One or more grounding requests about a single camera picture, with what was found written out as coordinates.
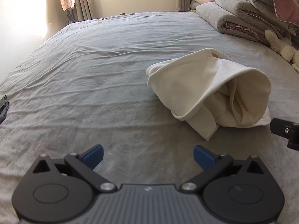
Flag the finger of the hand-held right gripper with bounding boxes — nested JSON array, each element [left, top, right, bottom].
[[269, 118, 299, 150]]

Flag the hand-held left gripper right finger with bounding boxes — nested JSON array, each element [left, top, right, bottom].
[[180, 145, 266, 195]]

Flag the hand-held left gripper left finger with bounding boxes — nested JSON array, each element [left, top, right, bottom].
[[32, 144, 118, 195]]

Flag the cream sweatshirt with orange print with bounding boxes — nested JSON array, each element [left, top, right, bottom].
[[146, 48, 272, 141]]

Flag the grey bed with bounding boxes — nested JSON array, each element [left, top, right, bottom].
[[0, 11, 299, 224]]

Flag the cream plush toy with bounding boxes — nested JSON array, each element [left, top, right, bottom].
[[265, 29, 299, 73]]

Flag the grey garment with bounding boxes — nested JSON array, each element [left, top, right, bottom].
[[0, 95, 10, 124]]

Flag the pink and grey pillow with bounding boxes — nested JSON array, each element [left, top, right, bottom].
[[243, 0, 299, 27]]

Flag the folded pink garment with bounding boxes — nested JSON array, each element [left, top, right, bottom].
[[190, 0, 216, 11]]

